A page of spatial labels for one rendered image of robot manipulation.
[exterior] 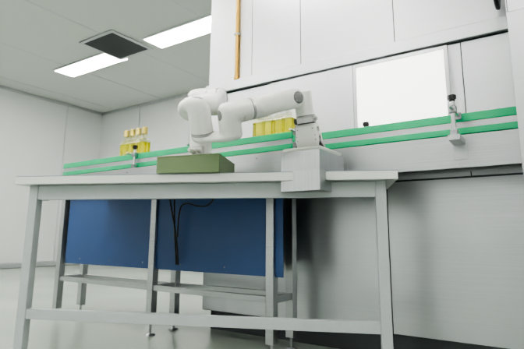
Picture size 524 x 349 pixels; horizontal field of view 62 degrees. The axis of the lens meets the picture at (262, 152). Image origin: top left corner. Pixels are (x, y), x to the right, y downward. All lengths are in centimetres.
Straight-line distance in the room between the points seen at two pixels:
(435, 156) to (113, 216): 179
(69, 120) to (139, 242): 594
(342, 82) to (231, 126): 79
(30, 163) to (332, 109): 628
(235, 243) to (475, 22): 142
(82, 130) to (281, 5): 627
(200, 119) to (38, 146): 645
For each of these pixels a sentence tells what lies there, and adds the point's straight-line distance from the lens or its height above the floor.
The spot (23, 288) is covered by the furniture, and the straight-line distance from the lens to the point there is 216.
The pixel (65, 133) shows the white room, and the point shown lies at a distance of 823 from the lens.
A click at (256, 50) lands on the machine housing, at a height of 155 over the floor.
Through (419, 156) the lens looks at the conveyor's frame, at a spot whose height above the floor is 81.
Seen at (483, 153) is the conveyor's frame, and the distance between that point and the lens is 176.
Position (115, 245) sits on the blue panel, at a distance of 268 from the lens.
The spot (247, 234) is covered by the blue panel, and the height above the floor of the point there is 51.
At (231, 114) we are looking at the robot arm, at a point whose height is 93.
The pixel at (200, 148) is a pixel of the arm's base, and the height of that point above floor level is 86.
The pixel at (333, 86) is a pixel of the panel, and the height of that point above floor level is 123.
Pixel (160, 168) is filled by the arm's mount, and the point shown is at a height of 77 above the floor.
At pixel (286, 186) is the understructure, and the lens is 170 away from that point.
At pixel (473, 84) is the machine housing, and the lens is 205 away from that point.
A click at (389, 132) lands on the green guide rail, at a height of 93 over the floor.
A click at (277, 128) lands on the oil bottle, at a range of 213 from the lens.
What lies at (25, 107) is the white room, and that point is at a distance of 795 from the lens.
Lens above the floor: 51
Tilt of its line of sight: 11 degrees up
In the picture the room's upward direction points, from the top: straight up
